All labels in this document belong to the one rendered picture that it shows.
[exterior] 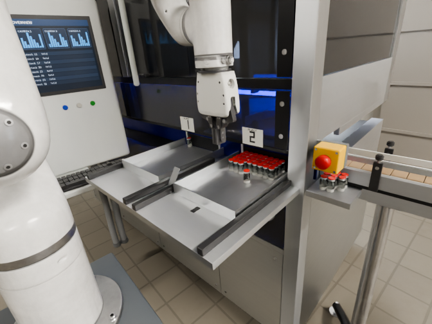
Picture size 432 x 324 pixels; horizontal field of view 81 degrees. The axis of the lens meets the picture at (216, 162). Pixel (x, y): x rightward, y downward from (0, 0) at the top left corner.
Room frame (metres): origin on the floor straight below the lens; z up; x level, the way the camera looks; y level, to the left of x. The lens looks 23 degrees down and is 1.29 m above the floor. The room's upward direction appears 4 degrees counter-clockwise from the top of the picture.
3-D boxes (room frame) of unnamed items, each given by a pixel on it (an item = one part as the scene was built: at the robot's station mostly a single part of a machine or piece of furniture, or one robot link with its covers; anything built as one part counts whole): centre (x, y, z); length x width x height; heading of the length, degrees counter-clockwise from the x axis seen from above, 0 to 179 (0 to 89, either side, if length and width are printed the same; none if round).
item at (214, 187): (0.75, -0.07, 0.90); 0.34 x 0.26 x 0.04; 135
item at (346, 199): (0.68, -0.37, 0.87); 0.14 x 0.13 x 0.02; 135
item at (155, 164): (0.99, 0.17, 0.90); 0.34 x 0.26 x 0.04; 135
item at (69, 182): (1.04, 0.60, 0.82); 0.40 x 0.14 x 0.02; 129
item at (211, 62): (0.60, -0.01, 1.27); 0.09 x 0.08 x 0.03; 45
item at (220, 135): (0.59, -0.02, 1.12); 0.03 x 0.03 x 0.07; 45
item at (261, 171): (0.81, -0.13, 0.90); 0.18 x 0.02 x 0.05; 45
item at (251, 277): (1.76, 0.11, 0.44); 2.06 x 1.00 x 0.88; 45
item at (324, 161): (0.63, -0.30, 0.99); 0.04 x 0.04 x 0.04; 45
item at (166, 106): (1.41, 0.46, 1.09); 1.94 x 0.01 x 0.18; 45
